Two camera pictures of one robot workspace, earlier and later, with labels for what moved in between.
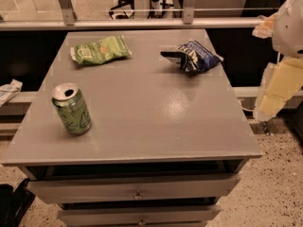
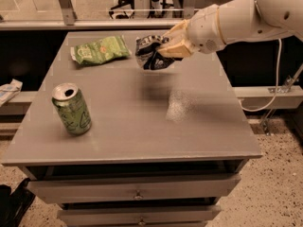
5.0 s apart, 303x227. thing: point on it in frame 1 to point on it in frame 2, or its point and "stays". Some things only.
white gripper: x=290 y=28 to x=204 y=32
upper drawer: x=133 y=188 stays
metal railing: x=70 y=22 stays
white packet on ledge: x=8 y=91 stays
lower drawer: x=138 y=215 stays
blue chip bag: x=193 y=57 to x=147 y=54
